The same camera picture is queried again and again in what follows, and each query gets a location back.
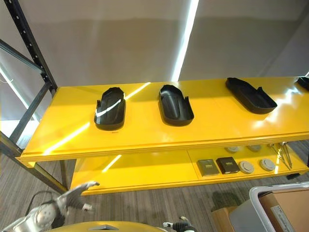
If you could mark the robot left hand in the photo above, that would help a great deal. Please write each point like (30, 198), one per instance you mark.
(73, 195)

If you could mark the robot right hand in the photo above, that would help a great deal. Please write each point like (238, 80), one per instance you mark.
(179, 225)

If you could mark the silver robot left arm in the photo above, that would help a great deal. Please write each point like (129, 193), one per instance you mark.
(36, 217)

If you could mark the small plain cardboard box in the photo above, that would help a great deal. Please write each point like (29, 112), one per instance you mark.
(220, 217)

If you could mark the yellow lower shelf board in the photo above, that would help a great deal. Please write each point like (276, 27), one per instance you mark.
(149, 171)

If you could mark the yellow shelf board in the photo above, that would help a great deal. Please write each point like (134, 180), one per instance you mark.
(149, 171)
(217, 125)

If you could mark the dark olive small box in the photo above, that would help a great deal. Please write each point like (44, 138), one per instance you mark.
(208, 167)

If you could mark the grey plastic box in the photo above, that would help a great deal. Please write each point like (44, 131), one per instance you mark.
(243, 215)

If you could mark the dark brown small box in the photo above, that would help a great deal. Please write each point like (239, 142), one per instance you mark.
(228, 165)

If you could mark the brown cardboard box with label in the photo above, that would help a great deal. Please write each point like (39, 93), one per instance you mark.
(285, 210)

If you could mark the yellow upper shelf board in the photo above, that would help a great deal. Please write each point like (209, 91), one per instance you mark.
(217, 125)

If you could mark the black shelf foot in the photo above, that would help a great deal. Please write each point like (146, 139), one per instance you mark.
(292, 176)

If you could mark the robot body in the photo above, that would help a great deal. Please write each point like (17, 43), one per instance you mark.
(101, 227)

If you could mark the grey round disc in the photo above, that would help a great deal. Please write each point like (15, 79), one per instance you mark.
(232, 149)
(254, 147)
(267, 164)
(246, 167)

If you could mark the black sole-shaped part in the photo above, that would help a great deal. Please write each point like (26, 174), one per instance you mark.
(251, 99)
(175, 108)
(304, 83)
(109, 113)

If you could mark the thin metal rod tool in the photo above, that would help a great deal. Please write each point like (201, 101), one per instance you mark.
(275, 151)

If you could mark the metal tongs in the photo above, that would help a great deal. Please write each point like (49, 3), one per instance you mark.
(286, 154)

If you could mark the dark metal shelf frame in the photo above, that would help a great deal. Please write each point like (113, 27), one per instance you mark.
(29, 41)

